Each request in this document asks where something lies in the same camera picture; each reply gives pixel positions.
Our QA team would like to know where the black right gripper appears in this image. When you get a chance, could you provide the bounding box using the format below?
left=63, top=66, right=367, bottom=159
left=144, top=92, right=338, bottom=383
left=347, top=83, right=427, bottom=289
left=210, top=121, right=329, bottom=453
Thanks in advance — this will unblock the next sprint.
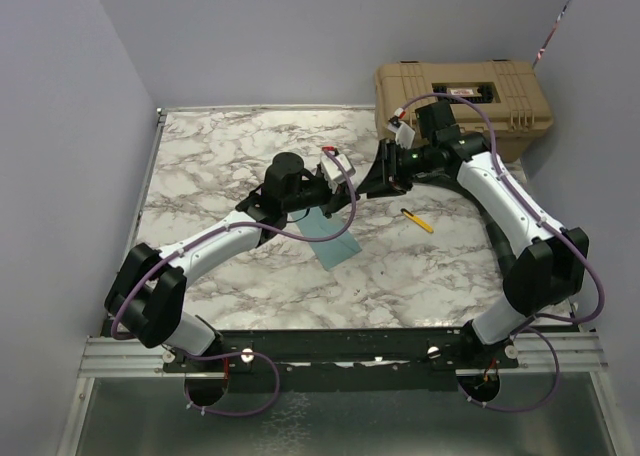
left=357, top=137, right=437, bottom=199

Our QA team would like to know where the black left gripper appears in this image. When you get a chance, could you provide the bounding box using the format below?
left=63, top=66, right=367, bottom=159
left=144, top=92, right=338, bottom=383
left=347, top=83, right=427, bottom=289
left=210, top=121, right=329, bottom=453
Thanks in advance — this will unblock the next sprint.
left=284, top=173, right=360, bottom=219

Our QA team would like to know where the light blue paper envelope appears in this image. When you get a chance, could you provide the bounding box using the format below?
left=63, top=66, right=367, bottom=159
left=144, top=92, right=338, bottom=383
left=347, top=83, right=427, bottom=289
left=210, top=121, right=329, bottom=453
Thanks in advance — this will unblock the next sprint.
left=289, top=208, right=361, bottom=271

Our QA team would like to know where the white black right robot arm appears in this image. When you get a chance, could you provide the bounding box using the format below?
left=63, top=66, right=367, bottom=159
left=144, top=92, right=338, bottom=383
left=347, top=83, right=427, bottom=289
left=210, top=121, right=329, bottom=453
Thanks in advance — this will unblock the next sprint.
left=358, top=98, right=589, bottom=367

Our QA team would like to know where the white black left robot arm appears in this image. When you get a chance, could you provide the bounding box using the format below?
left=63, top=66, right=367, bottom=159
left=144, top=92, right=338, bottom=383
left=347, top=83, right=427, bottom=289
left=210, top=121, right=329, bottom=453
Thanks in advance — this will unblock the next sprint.
left=104, top=147, right=357, bottom=371

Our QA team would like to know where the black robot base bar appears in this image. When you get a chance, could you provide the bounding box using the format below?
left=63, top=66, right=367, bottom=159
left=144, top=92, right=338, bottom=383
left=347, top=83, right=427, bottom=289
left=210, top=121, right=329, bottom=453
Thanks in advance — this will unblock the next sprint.
left=160, top=326, right=518, bottom=394

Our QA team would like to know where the yellow utility knife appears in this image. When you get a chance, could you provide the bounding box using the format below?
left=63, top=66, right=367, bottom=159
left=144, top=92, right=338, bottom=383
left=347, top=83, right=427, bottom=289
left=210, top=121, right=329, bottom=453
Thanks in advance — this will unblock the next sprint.
left=401, top=208, right=434, bottom=234

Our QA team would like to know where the tan plastic tool case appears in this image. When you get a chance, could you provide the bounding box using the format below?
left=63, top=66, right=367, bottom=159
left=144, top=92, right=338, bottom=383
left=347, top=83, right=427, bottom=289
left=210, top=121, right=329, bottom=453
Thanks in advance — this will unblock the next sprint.
left=374, top=60, right=553, bottom=163

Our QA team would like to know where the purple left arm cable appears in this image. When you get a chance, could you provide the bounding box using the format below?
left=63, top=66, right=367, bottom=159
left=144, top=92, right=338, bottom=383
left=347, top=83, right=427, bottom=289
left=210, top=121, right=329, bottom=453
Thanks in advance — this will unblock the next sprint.
left=109, top=173, right=358, bottom=417

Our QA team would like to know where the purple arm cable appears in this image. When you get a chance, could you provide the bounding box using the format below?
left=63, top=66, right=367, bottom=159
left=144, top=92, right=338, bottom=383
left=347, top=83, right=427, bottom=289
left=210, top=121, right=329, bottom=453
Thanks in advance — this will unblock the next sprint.
left=399, top=92, right=608, bottom=412
left=109, top=173, right=358, bottom=417

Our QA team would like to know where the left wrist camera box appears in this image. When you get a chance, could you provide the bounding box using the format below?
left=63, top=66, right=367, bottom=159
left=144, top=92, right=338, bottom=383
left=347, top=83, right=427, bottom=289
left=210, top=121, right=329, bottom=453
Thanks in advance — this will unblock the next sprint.
left=320, top=146, right=356, bottom=191

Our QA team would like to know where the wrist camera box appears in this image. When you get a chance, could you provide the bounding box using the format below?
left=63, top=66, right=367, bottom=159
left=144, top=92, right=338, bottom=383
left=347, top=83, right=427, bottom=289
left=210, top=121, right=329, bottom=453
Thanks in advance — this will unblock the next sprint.
left=320, top=146, right=356, bottom=191
left=387, top=108, right=415, bottom=149

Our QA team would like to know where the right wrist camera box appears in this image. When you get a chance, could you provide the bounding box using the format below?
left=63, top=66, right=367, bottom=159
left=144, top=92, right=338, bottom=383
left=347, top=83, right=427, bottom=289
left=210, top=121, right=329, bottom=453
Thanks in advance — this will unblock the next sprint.
left=387, top=108, right=415, bottom=149

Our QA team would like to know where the black corrugated hose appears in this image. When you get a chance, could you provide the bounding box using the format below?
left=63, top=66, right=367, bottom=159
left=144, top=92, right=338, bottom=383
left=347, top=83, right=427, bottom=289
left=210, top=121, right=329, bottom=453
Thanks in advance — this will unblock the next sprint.
left=414, top=170, right=516, bottom=277

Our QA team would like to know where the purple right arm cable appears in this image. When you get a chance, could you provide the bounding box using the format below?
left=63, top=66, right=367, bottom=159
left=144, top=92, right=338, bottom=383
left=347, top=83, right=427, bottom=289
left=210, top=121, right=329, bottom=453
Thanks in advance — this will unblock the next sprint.
left=399, top=92, right=608, bottom=412

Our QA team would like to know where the aluminium rail frame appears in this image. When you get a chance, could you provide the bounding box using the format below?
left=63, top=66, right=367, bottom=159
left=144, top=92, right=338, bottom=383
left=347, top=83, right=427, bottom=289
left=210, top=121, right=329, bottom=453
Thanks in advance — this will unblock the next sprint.
left=53, top=106, right=619, bottom=456

